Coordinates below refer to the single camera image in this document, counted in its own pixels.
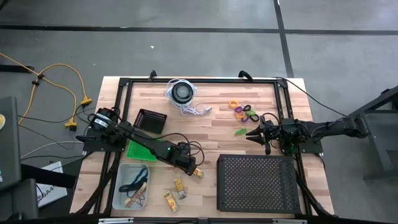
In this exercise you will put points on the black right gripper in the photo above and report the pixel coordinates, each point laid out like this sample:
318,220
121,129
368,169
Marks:
271,133

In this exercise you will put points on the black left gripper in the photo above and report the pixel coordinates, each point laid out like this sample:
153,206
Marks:
186,161

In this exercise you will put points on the yellow crayon pack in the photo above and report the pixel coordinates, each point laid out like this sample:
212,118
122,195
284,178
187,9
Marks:
171,201
179,186
199,173

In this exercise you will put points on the dark brown rubber band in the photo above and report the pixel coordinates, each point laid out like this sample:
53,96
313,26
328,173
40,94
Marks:
143,173

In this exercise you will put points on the yellow rubber band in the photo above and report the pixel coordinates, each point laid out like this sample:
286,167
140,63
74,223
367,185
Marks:
143,185

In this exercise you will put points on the red rubber band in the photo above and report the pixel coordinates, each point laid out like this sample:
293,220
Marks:
146,199

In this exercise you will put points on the tan rubber band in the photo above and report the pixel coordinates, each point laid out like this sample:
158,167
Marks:
128,203
136,196

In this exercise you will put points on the dark grey rubber band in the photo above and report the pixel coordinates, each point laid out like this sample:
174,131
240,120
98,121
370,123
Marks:
124,187

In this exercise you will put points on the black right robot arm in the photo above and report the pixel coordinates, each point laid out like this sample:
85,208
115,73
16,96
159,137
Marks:
329,128

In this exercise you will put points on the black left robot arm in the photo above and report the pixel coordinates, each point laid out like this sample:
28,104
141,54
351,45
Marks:
149,146

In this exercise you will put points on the black perforated metal shelf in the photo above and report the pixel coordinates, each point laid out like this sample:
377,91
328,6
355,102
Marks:
258,183

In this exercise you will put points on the black crossbeam with silver brackets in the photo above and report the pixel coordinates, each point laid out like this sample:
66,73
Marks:
199,221

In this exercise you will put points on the green plastic basket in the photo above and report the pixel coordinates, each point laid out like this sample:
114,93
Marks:
136,154

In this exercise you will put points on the black plastic basket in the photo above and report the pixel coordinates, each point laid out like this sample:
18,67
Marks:
150,121

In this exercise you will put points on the black table clamp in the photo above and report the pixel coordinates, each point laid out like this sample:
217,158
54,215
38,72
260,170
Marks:
152,74
245,74

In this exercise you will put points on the clear plastic bin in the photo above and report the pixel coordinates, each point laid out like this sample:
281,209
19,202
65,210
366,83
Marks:
124,174

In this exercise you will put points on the dark grey metal stand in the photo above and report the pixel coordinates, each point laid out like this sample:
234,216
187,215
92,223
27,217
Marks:
381,140

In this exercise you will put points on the white printed box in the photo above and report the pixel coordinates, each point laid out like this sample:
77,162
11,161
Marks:
53,196

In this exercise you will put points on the black flat bar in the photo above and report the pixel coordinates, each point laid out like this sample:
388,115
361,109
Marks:
46,176

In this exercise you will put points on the dark grey box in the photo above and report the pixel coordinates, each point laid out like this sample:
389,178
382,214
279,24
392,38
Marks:
25,199

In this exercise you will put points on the dark grey case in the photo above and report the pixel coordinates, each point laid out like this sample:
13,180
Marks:
9,149

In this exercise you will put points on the yellow round sticker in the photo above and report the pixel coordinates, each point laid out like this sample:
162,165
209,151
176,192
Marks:
2,122

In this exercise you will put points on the black floor bar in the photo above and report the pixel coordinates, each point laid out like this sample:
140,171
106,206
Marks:
15,68

